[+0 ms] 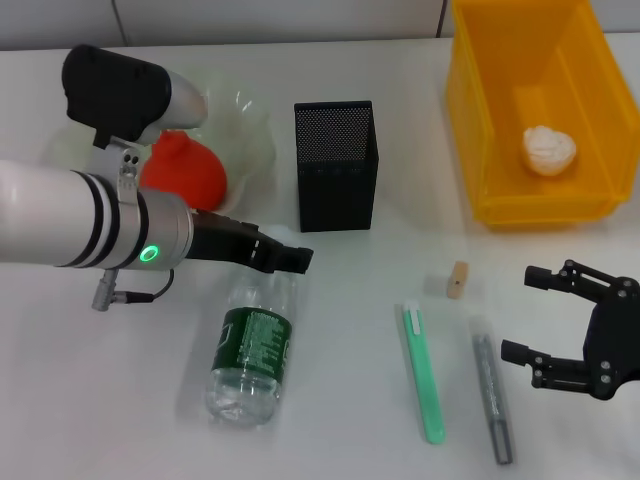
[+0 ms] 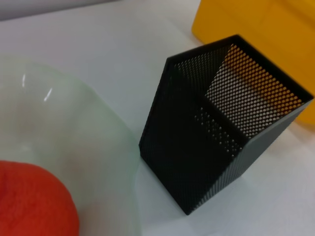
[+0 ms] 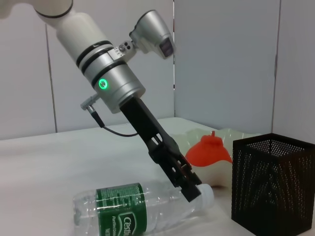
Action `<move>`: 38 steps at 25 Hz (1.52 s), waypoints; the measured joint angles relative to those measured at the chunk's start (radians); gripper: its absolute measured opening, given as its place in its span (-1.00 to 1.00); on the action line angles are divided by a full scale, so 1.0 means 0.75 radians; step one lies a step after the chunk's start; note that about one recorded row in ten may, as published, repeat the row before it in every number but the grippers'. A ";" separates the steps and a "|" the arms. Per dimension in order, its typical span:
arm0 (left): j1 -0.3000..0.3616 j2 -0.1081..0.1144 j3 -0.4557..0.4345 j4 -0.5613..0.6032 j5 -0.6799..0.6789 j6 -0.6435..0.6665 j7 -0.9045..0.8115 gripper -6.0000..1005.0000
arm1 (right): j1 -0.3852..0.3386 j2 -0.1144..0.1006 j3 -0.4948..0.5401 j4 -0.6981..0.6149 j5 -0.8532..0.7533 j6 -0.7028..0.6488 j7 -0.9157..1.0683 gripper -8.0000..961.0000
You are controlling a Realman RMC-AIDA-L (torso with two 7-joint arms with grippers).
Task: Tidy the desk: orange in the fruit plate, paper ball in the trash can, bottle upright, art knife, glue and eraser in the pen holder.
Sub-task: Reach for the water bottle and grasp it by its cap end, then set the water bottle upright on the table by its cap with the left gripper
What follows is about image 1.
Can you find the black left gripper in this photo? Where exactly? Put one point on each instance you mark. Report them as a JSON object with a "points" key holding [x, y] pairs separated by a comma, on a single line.
{"points": [[225, 240]]}

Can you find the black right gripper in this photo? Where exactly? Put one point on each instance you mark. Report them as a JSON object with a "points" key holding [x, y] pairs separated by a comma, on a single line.
{"points": [[615, 345]]}

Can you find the grey pen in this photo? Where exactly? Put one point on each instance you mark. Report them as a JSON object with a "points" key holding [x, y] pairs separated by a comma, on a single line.
{"points": [[492, 390]]}

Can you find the clear green-label water bottle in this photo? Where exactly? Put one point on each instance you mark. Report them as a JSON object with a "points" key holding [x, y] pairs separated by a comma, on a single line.
{"points": [[252, 350]]}

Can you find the small wooden block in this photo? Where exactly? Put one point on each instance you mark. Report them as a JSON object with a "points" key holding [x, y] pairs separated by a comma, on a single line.
{"points": [[459, 282]]}

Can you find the white paper ball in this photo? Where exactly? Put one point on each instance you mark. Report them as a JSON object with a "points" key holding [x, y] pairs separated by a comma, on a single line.
{"points": [[549, 150]]}

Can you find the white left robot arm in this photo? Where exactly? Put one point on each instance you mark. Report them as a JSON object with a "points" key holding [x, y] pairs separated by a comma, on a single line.
{"points": [[60, 220]]}

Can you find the black mesh pen holder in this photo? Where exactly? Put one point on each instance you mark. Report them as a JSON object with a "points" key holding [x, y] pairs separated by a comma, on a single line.
{"points": [[336, 190]]}

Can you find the red-orange toy orange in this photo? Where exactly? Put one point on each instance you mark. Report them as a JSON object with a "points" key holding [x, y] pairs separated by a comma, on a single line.
{"points": [[192, 175]]}

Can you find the translucent wavy fruit plate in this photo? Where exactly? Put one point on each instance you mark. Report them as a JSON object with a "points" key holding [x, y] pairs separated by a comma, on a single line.
{"points": [[245, 135]]}

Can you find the yellow plastic storage bin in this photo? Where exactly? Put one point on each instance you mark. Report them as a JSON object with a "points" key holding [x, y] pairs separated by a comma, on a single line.
{"points": [[500, 100]]}

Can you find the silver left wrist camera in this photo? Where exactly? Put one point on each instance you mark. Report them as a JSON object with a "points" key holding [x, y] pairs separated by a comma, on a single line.
{"points": [[125, 95]]}

